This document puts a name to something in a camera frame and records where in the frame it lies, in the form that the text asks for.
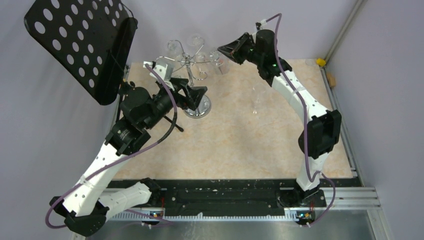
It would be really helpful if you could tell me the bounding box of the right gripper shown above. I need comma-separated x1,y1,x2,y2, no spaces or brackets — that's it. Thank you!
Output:
217,33,262,67

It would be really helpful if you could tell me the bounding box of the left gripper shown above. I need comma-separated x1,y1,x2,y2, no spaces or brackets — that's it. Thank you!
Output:
144,77,208,130

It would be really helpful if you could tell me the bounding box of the wine glass removed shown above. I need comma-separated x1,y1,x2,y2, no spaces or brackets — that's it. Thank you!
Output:
251,83,267,115
209,49,230,75

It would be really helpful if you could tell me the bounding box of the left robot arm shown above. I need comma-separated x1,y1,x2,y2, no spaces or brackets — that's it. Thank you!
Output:
50,77,208,237

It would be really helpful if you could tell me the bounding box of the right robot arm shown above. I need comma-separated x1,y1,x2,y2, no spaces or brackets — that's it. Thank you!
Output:
217,29,342,207

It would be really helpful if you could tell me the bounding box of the chrome wine glass rack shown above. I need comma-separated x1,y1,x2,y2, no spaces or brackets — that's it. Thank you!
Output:
154,39,222,119

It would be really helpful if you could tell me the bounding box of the wine glass on rack far-left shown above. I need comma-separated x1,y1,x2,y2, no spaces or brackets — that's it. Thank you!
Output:
167,40,184,61

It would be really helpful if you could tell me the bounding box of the yellow corner piece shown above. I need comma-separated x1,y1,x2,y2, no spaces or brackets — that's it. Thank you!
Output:
315,58,327,67

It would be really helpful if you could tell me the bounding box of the small wooden block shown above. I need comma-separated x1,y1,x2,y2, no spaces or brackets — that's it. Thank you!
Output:
326,72,337,88

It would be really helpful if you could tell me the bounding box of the black perforated music stand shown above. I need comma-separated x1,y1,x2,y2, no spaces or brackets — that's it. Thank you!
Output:
24,0,139,106

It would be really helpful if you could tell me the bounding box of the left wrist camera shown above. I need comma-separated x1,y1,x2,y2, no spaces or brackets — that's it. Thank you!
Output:
142,60,174,83

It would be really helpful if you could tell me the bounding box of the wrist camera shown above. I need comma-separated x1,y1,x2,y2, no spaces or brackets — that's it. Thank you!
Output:
142,60,174,83
255,19,268,32

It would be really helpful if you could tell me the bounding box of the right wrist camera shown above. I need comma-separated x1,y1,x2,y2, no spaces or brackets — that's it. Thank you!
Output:
255,19,268,32

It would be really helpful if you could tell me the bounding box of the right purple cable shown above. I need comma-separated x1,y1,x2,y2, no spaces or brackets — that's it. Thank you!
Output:
264,13,337,228

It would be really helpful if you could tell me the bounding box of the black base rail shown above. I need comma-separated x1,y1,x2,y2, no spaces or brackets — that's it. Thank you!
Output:
109,178,362,223

